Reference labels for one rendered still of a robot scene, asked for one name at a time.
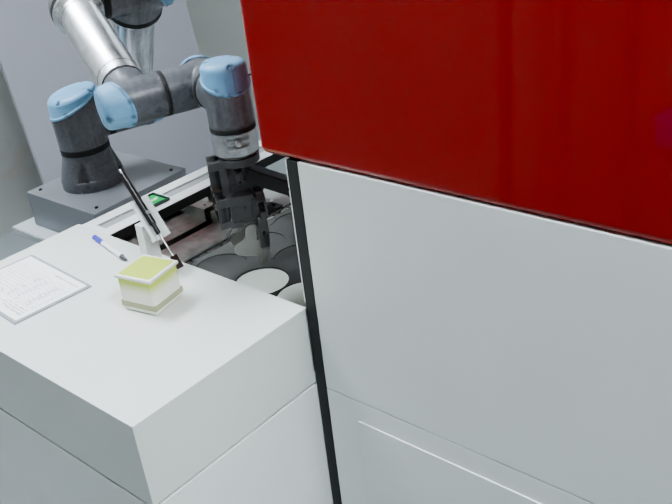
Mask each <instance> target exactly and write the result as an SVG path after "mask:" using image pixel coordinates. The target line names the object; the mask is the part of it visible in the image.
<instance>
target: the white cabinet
mask: <svg viewBox="0 0 672 504"><path fill-rule="evenodd" d="M0 504H148V503H146V502H145V501H143V500H142V499H140V498H138V497H137V496H135V495H134V494H132V493H131V492H129V491H128V490H126V489H125V488H123V487H122V486H120V485H119V484H117V483H115V482H114V481H112V480H111V479H109V478H108V477H106V476H105V475H103V474H102V473H100V472H99V471H97V470H95V469H94V468H92V467H91V466H89V465H88V464H86V463H85V462H83V461H82V460H80V459H79V458H77V457H76V456H74V455H72V454H71V453H69V452H68V451H66V450H65V449H63V448H62V447H60V446H59V445H57V444H56V443H54V442H52V441H51V440H49V439H48V438H46V437H45V436H43V435H42V434H40V433H39V432H37V431H36V430H34V429H33V428H31V427H29V426H28V425H26V424H25V423H23V422H22V421H20V420H19V419H17V418H16V417H14V416H13V415H11V414H9V413H8V412H6V411H5V410H3V409H2V408H0ZM159 504H332V498H331V490H330V483H329V476H328V469H327V462H326V454H325V447H324V440H323V433H322V425H321V418H320V411H319V404H318V397H317V389H316V382H314V383H313V384H312V385H310V386H309V387H308V388H306V389H305V390H304V391H303V392H301V393H300V394H299V395H297V396H296V397H295V398H294V399H292V400H291V401H290V402H288V403H287V404H286V405H285V406H283V407H282V408H281V409H280V410H278V411H277V412H276V413H274V414H273V415H272V416H271V417H269V418H268V419H267V420H265V421H264V422H263V423H262V424H260V425H259V426H258V427H256V428H255V429H254V430H253V431H251V432H250V433H249V434H247V435H246V436H245V437H244V438H242V439H241V440H240V441H238V442H237V443H236V444H235V445H233V446H232V447H231V448H229V449H228V450H227V451H226V452H224V453H223V454H222V455H220V456H219V457H218V458H217V459H215V460H214V461H213V462H211V463H210V464H209V465H208V466H206V467H205V468H204V469H202V470H201V471H200V472H199V473H197V474H196V475H195V476H193V477H192V478H191V479H190V480H188V481H187V482H186V483H184V484H183V485H182V486H181V487H179V488H178V489H177V490H175V491H174V492H173V493H172V494H170V495H169V496H168V497H166V498H165V499H164V500H163V501H161V502H160V503H159Z"/></svg>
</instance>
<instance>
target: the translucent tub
mask: <svg viewBox="0 0 672 504"><path fill-rule="evenodd" d="M177 264H178V261H177V260H172V259H167V258H162V257H156V256H151V255H146V254H142V255H141V256H140V257H138V258H137V259H135V260H134V261H133V262H131V263H130V264H128V265H127V266H126V267H124V268H123V269H121V270H120V271H119V272H117V273H116V274H114V277H115V278H118V282H119V285H120V289H121V293H122V297H123V299H121V301H122V305H125V308H127V309H131V310H135V311H140V312H144V313H148V314H153V315H158V314H159V313H161V312H162V311H163V310H164V309H166V308H167V307H168V306H169V305H171V304H172V303H173V302H174V301H176V300H177V299H178V298H179V297H180V296H181V295H182V292H183V287H182V286H181V285H180V282H179V277H178V272H177V268H176V265H177Z"/></svg>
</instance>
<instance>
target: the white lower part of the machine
mask: <svg viewBox="0 0 672 504"><path fill-rule="evenodd" d="M316 389H317V397H318V404H319V411H320V418H321V425H322V433H323V440H324V447H325V454H326V462H327V469H328V476H329V483H330V490H331V498H332V504H594V503H592V502H590V501H588V500H585V499H583V498H581V497H578V496H576V495H574V494H571V493H569V492H567V491H565V490H562V489H560V488H558V487H555V486H553V485H551V484H548V483H546V482H544V481H542V480H539V479H537V478H535V477H532V476H530V475H528V474H525V473H523V472H521V471H519V470H516V469H514V468H512V467H509V466H507V465H505V464H502V463H500V462H498V461H496V460H493V459H491V458H489V457H486V456H484V455H482V454H479V453H477V452H475V451H473V450H470V449H468V448H466V447H463V446H461V445H459V444H456V443H454V442H452V441H450V440H447V439H445V438H443V437H440V436H438V435H436V434H433V433H431V432H429V431H427V430H424V429H422V428H420V427H417V426H415V425H413V424H410V423H408V422H406V421H403V420H401V419H399V418H397V417H394V416H392V415H390V414H387V413H385V412H383V411H380V410H378V409H376V408H374V407H371V406H369V405H367V404H364V403H362V402H360V401H357V400H355V399H353V398H351V397H348V396H346V395H344V394H341V393H339V392H337V391H334V390H332V389H330V388H328V387H324V386H322V385H319V384H317V382H316Z"/></svg>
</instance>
